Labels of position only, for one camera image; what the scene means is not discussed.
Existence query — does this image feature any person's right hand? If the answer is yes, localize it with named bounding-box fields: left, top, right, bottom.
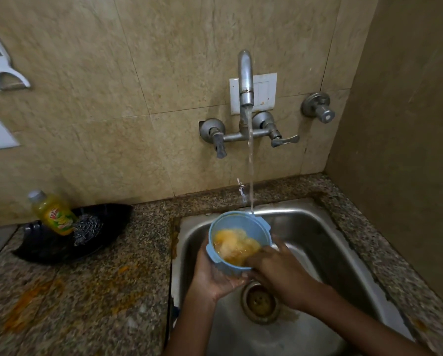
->
left=243, top=237, right=328, bottom=312

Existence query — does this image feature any person's left forearm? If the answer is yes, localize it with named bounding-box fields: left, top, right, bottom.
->
left=163, top=293, right=222, bottom=356

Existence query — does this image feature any person's right forearm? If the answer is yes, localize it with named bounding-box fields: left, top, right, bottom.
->
left=299, top=283, right=435, bottom=356

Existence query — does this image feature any stainless steel sink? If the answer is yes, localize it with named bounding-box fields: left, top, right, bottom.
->
left=171, top=198, right=415, bottom=356

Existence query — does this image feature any steel round wall valve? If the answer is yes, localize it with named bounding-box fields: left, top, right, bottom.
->
left=300, top=92, right=336, bottom=124

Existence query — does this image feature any white wall switch plate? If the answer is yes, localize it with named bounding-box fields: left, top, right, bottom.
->
left=229, top=73, right=278, bottom=115

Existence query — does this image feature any steel wool scrubber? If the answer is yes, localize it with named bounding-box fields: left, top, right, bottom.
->
left=72, top=214, right=104, bottom=246

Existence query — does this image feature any light blue plastic bowl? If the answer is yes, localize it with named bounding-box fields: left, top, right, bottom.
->
left=205, top=211, right=273, bottom=276

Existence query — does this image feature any person's left hand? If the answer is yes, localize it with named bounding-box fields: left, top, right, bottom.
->
left=191, top=236, right=247, bottom=303

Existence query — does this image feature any black leaf-shaped tray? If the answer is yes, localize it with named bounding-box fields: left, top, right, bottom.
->
left=12, top=204, right=134, bottom=264

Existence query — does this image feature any yellow dish soap bottle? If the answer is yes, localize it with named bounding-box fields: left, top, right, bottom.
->
left=28, top=190, right=77, bottom=236

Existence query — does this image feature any sink drain strainer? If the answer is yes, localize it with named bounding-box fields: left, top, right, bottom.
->
left=241, top=281, right=281, bottom=325

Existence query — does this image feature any steel wall mixer tap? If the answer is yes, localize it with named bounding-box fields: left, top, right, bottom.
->
left=199, top=50, right=300, bottom=159

